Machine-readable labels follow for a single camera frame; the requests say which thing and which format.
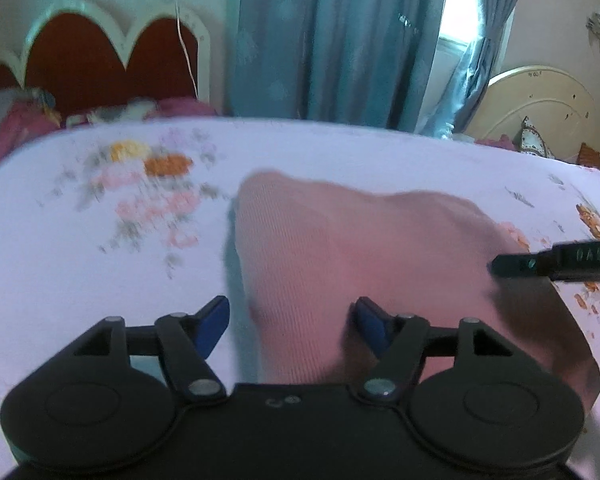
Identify white hanging cable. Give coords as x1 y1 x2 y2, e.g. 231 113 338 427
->
151 0 202 100

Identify blue curtain left panel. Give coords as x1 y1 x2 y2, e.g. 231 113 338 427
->
230 0 445 131

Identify floral white bed sheet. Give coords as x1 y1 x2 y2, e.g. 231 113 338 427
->
0 118 600 478

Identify pile of clothes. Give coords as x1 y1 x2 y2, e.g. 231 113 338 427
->
0 89 216 163

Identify pink long-sleeve sweater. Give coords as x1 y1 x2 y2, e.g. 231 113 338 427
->
235 172 600 408

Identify red heart-shaped headboard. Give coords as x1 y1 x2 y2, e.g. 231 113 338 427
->
0 0 211 115

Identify blue curtain panel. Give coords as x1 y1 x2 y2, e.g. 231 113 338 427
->
230 0 445 131
420 0 518 139

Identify cream round headboard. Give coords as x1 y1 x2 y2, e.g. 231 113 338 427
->
465 65 600 160

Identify blue curtain right panel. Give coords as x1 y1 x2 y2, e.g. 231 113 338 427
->
420 0 518 139

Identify orange patterned pillow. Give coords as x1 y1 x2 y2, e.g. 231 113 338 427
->
577 143 600 170

